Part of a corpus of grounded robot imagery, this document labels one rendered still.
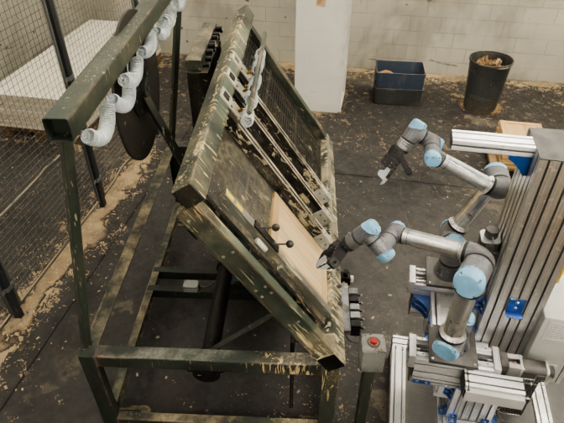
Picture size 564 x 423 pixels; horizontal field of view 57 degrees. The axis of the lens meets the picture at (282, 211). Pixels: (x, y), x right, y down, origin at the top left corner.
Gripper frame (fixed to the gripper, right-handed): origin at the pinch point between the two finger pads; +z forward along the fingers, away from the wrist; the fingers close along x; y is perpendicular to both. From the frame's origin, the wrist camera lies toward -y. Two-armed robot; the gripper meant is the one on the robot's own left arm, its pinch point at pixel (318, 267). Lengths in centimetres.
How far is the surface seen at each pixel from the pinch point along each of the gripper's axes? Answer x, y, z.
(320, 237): -8, 71, 34
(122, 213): 102, 167, 234
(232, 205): 47.8, -1.2, 8.6
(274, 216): 25.7, 34.5, 21.1
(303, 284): -7.6, 15.8, 25.1
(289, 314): -7.7, -10.0, 23.5
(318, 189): 9, 115, 35
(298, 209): 16, 64, 26
